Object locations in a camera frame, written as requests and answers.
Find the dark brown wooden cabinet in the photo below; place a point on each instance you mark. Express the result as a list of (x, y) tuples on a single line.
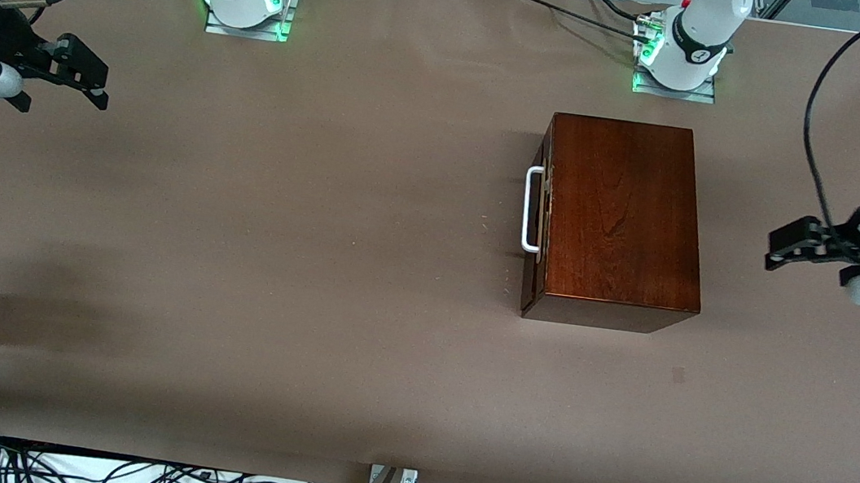
[(630, 217)]

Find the small aluminium bracket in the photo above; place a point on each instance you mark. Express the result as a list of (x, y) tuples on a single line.
[(409, 481)]

